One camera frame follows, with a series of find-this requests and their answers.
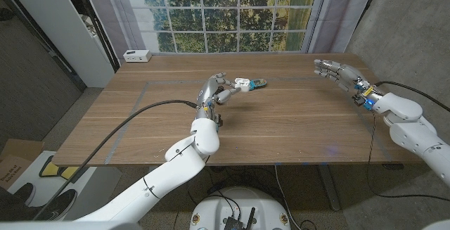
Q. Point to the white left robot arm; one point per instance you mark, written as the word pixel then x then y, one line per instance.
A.
pixel 168 177

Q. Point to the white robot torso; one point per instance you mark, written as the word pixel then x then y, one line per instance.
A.
pixel 239 205

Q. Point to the white airpods case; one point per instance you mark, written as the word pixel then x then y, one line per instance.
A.
pixel 243 81

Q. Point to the grey table leg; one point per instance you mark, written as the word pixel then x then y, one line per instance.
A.
pixel 328 188

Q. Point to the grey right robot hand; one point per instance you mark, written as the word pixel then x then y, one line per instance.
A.
pixel 346 75

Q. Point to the white floor board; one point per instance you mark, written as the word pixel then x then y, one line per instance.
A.
pixel 95 188

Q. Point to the yellow and black pad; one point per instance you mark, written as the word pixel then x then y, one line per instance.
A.
pixel 52 170

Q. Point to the printed window backdrop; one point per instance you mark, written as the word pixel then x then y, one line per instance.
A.
pixel 225 15

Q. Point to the white shelf cabinet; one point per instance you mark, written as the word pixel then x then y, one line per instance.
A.
pixel 56 22

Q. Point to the white power strip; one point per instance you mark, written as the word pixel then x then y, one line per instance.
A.
pixel 137 56

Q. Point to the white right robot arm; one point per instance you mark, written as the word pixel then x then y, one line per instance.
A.
pixel 411 131

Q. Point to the black electronics module with antenna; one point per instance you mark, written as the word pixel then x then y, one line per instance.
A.
pixel 233 223

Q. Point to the brown cardboard box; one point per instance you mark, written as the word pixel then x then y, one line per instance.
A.
pixel 14 159

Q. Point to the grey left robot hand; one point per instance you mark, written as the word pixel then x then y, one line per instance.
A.
pixel 207 94

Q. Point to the black shoe with white sole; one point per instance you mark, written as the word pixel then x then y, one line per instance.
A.
pixel 58 205
pixel 26 192

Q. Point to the blue toy phone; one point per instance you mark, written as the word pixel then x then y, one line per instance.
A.
pixel 259 82

